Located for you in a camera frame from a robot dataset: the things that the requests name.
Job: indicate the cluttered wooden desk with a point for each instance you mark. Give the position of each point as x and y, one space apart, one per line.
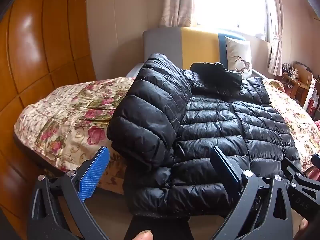
291 80

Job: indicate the grey bed frame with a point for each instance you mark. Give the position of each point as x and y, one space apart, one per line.
133 71

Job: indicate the grey yellow blue headboard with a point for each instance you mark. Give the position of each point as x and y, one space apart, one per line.
200 45

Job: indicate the wooden wardrobe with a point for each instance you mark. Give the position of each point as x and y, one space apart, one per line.
37 42

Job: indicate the floral bedspread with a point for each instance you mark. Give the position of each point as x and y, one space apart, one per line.
62 115

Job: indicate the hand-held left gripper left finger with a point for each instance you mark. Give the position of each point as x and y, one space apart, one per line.
95 175

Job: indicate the person's left hand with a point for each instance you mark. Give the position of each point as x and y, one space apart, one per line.
143 236

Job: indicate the bright window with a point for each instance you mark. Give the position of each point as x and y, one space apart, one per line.
230 2

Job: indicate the white printed pillow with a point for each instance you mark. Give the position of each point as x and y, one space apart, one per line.
236 52

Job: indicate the beige patterned curtain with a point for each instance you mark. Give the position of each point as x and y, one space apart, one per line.
275 50
175 2

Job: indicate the black puffer jacket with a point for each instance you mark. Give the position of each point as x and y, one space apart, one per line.
205 130

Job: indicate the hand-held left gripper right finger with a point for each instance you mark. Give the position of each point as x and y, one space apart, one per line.
225 171

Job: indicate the light wooden board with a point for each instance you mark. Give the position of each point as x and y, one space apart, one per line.
305 80

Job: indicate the red bag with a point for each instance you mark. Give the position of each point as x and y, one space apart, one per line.
312 107

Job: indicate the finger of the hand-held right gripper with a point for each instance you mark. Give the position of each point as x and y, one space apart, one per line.
316 159
291 168

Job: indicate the person's right hand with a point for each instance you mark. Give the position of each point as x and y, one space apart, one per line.
301 230

